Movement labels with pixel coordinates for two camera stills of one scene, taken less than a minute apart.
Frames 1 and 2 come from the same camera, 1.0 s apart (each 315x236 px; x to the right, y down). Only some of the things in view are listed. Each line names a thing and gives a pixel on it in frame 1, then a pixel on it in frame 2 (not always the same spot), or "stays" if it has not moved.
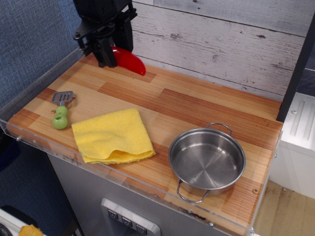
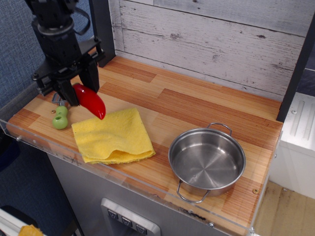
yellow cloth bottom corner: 30,230 stays
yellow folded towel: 114,137 stays
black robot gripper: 97,17 to 63,54
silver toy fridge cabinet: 104,206 stays
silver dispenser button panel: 118,220 stays
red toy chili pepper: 127,59 to 90,100
